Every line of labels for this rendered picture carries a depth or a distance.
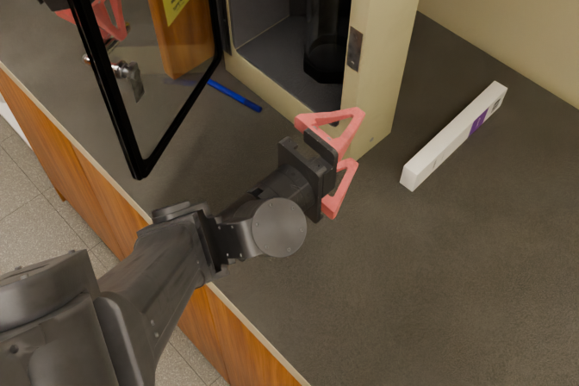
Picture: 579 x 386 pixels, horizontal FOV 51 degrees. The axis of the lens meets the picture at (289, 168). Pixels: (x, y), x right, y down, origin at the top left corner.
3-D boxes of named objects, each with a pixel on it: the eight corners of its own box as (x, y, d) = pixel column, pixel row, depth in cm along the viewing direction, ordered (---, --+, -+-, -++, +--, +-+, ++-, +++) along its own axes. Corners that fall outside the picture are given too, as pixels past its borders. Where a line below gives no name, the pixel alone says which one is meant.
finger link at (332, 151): (386, 114, 66) (325, 163, 62) (378, 153, 72) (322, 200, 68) (340, 81, 69) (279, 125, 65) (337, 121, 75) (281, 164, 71)
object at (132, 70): (147, 93, 84) (140, 63, 80) (139, 104, 83) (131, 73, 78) (134, 89, 85) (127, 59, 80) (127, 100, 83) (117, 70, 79)
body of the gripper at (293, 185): (332, 166, 64) (280, 207, 61) (327, 215, 73) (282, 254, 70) (289, 131, 67) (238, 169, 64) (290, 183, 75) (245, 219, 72)
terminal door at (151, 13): (222, 57, 111) (195, -169, 79) (139, 185, 95) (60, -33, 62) (219, 56, 112) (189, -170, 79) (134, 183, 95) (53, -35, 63)
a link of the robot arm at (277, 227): (146, 212, 63) (171, 290, 64) (173, 209, 53) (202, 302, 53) (248, 179, 69) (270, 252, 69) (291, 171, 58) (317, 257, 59)
